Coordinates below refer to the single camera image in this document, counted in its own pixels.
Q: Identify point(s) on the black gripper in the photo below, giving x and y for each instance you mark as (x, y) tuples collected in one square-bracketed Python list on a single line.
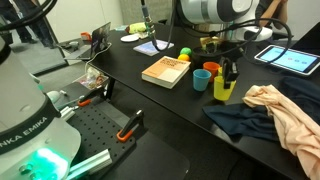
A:
[(231, 52)]

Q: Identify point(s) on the orange plastic cup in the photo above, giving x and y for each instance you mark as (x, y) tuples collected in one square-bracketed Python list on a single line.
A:
[(210, 70)]

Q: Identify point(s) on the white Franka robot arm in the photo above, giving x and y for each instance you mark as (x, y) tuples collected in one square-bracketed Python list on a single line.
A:
[(20, 100)]

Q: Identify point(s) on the blue plastic cup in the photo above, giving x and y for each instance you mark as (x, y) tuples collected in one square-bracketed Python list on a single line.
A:
[(201, 81)]

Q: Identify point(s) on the black bowl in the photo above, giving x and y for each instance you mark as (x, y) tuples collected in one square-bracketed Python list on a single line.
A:
[(200, 58)]

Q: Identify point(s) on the navy blue cloth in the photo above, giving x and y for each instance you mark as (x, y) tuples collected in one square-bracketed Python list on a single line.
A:
[(240, 120)]

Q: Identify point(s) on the yellow ball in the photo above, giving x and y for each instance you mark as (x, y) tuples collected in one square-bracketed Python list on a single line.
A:
[(183, 57)]

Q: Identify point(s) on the green ball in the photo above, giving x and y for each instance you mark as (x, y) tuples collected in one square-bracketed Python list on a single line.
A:
[(186, 51)]

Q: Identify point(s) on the tablet with lit screen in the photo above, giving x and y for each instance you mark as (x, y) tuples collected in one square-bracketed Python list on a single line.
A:
[(286, 59)]

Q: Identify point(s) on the orange and cream book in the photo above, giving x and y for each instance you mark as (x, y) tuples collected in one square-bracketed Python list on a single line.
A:
[(166, 71)]

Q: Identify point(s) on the peach cloth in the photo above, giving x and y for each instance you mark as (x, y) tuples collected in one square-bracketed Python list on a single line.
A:
[(286, 116)]

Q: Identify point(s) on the seated person grey sweater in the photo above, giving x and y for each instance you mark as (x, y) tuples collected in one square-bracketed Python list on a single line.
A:
[(275, 11)]

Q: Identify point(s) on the black laptop lid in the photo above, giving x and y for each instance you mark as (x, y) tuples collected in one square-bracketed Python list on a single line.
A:
[(310, 41)]

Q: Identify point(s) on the pale blue UIST book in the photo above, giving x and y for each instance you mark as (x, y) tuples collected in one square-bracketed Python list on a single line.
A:
[(146, 48)]

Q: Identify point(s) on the small printed packet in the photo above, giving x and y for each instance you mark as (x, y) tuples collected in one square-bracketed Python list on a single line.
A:
[(142, 35)]

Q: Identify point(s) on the yellow green soft bag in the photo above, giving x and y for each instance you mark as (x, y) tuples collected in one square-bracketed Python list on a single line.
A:
[(136, 27)]

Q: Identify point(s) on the white round plate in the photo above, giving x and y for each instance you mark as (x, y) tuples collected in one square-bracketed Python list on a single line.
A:
[(129, 38)]

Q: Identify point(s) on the black clamp with orange tip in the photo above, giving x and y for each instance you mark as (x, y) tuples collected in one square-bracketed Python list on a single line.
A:
[(90, 95), (130, 126)]

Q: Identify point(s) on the black robot mounting stand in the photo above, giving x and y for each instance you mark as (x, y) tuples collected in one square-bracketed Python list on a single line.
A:
[(156, 160)]

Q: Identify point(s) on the small open laptop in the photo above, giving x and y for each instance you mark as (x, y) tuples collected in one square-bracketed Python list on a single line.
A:
[(100, 38)]

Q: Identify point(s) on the clear bin of small parts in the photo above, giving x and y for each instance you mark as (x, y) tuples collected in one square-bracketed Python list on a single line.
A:
[(90, 79)]

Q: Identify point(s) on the black perforated breadboard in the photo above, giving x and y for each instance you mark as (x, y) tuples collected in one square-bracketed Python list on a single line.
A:
[(96, 130)]

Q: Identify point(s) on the orange red small object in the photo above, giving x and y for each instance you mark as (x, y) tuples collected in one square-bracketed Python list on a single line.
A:
[(86, 36)]

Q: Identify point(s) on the silver aluminium extrusion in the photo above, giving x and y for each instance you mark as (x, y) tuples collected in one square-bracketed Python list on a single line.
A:
[(67, 113), (93, 161)]

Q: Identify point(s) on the walking person dark trousers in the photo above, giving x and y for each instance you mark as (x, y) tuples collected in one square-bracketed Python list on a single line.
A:
[(25, 33)]

